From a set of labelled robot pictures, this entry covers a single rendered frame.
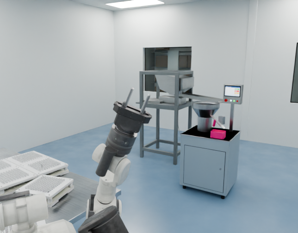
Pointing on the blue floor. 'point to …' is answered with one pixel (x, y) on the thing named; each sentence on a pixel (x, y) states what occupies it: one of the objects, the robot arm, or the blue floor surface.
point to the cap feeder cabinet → (209, 161)
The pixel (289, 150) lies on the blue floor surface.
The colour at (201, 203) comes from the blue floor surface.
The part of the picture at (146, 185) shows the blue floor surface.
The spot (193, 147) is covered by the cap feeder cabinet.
